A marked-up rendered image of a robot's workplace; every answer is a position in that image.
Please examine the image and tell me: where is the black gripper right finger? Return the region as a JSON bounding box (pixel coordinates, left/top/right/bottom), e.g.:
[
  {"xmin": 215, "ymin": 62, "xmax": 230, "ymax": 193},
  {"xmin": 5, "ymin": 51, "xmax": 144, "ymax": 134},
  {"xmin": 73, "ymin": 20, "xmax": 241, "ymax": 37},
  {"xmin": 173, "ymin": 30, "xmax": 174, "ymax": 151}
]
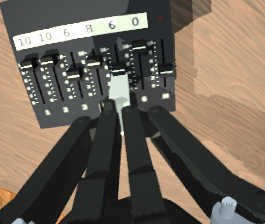
[{"xmin": 119, "ymin": 72, "xmax": 265, "ymax": 224}]

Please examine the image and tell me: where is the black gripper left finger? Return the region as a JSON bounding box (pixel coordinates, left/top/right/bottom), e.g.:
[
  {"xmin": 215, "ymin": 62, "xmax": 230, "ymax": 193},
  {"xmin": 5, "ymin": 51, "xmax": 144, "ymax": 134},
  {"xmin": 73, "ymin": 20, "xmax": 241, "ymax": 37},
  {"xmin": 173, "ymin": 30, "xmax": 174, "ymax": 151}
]
[{"xmin": 0, "ymin": 74, "xmax": 124, "ymax": 224}]

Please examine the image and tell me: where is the black lighting desk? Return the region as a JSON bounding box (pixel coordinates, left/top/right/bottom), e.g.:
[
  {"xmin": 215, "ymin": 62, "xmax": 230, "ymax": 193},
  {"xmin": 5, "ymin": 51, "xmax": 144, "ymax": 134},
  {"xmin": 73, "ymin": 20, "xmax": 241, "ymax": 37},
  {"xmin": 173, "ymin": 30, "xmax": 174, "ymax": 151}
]
[{"xmin": 0, "ymin": 0, "xmax": 176, "ymax": 129}]

